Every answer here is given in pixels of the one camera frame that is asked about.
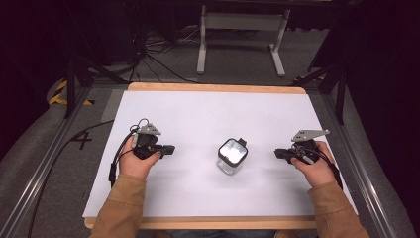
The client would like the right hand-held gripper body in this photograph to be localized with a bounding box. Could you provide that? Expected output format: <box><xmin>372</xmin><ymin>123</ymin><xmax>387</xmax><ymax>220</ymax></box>
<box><xmin>289</xmin><ymin>128</ymin><xmax>331</xmax><ymax>165</ymax></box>

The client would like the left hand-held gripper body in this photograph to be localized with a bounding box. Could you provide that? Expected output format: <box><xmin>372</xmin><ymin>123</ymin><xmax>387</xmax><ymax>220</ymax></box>
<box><xmin>133</xmin><ymin>122</ymin><xmax>165</xmax><ymax>161</ymax></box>

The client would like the person's right hand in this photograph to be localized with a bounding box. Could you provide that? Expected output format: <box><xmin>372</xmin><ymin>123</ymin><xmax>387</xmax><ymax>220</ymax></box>
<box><xmin>289</xmin><ymin>141</ymin><xmax>337</xmax><ymax>189</ymax></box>

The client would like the person's left hand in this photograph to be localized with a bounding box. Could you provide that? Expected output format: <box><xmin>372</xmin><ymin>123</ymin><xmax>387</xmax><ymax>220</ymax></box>
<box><xmin>118</xmin><ymin>135</ymin><xmax>163</xmax><ymax>181</ymax></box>

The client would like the clear glass jar black lid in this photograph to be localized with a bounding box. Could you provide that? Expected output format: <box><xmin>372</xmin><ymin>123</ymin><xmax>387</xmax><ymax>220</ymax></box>
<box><xmin>216</xmin><ymin>137</ymin><xmax>249</xmax><ymax>177</ymax></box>

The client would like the white table mat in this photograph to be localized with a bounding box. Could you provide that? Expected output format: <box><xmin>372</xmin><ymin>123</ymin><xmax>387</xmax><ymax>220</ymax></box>
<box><xmin>81</xmin><ymin>90</ymin><xmax>359</xmax><ymax>219</ymax></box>

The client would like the black tape floor mark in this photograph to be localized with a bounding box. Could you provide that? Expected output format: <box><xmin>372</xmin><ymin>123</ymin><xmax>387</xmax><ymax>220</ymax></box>
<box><xmin>70</xmin><ymin>131</ymin><xmax>94</xmax><ymax>151</ymax></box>

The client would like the black tripod stand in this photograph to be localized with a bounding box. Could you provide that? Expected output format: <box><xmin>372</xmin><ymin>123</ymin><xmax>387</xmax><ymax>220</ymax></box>
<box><xmin>63</xmin><ymin>54</ymin><xmax>131</xmax><ymax>120</ymax></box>
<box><xmin>289</xmin><ymin>62</ymin><xmax>349</xmax><ymax>126</ymax></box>

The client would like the yellow black hazard tape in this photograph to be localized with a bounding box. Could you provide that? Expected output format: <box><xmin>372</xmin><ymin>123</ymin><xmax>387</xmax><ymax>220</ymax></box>
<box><xmin>48</xmin><ymin>79</ymin><xmax>96</xmax><ymax>107</ymax></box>

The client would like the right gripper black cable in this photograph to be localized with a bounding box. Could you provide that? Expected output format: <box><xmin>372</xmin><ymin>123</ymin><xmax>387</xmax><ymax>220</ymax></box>
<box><xmin>298</xmin><ymin>145</ymin><xmax>345</xmax><ymax>191</ymax></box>

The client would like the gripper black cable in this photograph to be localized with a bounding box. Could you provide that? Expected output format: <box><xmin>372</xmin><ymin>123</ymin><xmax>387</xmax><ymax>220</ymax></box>
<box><xmin>108</xmin><ymin>123</ymin><xmax>141</xmax><ymax>188</ymax></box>
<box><xmin>298</xmin><ymin>145</ymin><xmax>345</xmax><ymax>191</ymax></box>

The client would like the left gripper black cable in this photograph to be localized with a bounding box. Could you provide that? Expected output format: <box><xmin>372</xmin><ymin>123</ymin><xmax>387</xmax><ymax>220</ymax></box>
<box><xmin>108</xmin><ymin>123</ymin><xmax>141</xmax><ymax>188</ymax></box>

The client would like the aluminium floor rail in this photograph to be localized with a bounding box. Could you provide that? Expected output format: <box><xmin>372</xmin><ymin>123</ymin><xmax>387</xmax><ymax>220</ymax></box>
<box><xmin>0</xmin><ymin>86</ymin><xmax>92</xmax><ymax>238</ymax></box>
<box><xmin>321</xmin><ymin>93</ymin><xmax>395</xmax><ymax>238</ymax></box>

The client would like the bundle of black floor cables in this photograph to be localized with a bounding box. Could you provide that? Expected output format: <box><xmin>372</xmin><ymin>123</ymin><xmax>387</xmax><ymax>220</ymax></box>
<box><xmin>127</xmin><ymin>26</ymin><xmax>202</xmax><ymax>84</ymax></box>

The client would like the long black floor cable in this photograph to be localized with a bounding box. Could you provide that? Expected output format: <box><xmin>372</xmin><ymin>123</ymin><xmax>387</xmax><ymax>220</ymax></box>
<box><xmin>27</xmin><ymin>120</ymin><xmax>115</xmax><ymax>238</ymax></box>

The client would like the white metal table frame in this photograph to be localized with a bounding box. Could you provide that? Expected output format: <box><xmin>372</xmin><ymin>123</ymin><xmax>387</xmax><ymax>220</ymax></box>
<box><xmin>196</xmin><ymin>4</ymin><xmax>292</xmax><ymax>79</ymax></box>

